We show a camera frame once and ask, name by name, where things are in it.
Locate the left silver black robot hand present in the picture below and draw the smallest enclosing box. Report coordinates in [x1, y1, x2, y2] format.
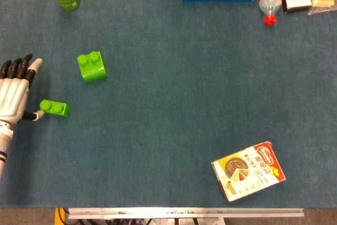
[0, 53, 46, 125]

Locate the red white biscuit box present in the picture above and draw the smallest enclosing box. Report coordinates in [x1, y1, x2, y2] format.
[211, 141, 286, 202]

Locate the large green toy block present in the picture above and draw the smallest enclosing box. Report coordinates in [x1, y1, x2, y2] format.
[77, 51, 108, 83]

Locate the blue felt table cloth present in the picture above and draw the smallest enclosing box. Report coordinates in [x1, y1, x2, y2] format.
[0, 0, 337, 209]

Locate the aluminium frame rail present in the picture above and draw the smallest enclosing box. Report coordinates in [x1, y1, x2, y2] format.
[67, 207, 304, 220]

